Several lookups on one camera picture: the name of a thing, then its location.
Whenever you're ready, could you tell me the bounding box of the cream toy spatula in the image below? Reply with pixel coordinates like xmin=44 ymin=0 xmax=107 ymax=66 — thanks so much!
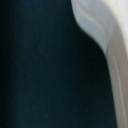
xmin=71 ymin=0 xmax=128 ymax=128

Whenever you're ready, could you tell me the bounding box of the black table mat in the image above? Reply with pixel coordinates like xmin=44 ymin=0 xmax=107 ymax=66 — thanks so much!
xmin=0 ymin=0 xmax=117 ymax=128

